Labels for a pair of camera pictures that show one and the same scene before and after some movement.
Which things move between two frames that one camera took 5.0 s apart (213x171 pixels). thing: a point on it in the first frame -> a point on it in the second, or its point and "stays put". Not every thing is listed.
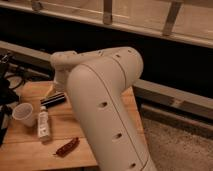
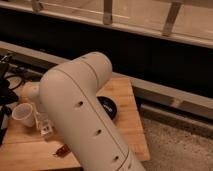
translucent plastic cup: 25,113 stays put
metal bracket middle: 107,12 stays put
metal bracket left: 36,6 stays put
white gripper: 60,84 -> 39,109
